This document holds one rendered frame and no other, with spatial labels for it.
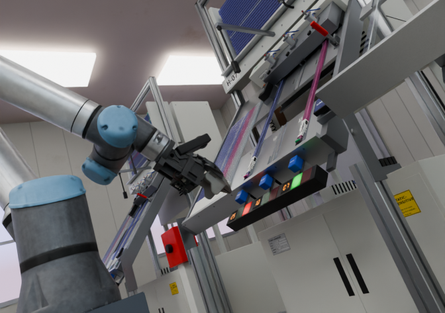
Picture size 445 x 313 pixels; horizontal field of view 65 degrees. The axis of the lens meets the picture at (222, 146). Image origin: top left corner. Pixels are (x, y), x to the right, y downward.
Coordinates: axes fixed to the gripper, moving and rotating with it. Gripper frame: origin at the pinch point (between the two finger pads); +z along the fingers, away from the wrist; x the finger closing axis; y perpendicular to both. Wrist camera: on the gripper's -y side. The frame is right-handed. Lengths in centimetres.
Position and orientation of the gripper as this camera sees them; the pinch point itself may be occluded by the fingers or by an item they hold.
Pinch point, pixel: (228, 187)
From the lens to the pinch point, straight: 95.3
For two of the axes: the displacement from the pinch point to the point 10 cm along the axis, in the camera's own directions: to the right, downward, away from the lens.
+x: 5.2, -4.5, -7.3
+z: 7.9, 5.7, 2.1
